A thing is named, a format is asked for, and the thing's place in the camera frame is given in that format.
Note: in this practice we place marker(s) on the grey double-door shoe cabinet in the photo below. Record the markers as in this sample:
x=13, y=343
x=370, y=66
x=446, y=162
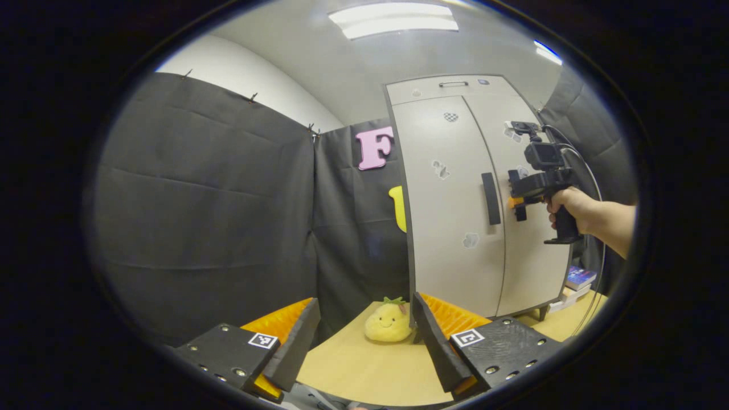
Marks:
x=421, y=91

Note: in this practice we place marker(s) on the blue book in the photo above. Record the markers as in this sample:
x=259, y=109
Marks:
x=580, y=277

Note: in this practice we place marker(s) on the large ceiling light panel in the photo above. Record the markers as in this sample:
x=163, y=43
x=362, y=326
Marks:
x=393, y=20

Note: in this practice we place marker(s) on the beige book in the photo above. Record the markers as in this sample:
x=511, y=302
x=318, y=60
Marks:
x=576, y=294

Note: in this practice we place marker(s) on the yellow plush toy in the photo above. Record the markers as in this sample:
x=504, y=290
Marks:
x=387, y=324

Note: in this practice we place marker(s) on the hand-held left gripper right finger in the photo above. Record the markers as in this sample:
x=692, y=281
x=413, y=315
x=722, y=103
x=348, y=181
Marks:
x=438, y=347

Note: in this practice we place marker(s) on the white book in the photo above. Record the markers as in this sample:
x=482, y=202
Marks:
x=562, y=304

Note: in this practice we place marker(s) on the small ceiling light panel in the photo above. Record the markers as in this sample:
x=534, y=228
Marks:
x=548, y=53

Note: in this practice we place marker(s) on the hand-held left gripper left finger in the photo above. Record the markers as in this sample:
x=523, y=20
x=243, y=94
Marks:
x=296, y=347

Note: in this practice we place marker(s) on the grey shoe cabinet door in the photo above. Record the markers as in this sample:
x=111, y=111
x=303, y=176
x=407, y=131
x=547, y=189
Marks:
x=529, y=267
x=444, y=228

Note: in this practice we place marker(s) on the black backdrop cloth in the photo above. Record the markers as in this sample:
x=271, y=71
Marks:
x=199, y=228

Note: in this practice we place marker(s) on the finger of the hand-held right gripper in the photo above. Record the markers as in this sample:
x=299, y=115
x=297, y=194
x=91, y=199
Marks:
x=515, y=202

